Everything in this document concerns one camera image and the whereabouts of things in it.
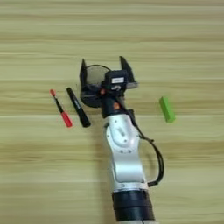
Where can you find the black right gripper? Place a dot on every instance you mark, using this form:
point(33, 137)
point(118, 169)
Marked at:
point(109, 102)

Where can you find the black marker with red cap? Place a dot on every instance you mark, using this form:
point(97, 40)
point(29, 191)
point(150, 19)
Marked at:
point(61, 109)

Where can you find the green rectangular block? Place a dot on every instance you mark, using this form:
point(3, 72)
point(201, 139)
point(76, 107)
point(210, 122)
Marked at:
point(167, 109)

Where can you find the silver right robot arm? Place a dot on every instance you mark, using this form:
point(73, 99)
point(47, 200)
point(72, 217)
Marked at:
point(125, 160)

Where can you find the black box with white label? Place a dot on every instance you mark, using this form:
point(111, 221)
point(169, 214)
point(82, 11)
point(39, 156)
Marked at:
point(116, 80)

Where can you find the black mesh pen cup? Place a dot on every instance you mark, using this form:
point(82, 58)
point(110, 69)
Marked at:
point(92, 74)

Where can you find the black marker pen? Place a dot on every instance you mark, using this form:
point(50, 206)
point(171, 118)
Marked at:
point(78, 108)

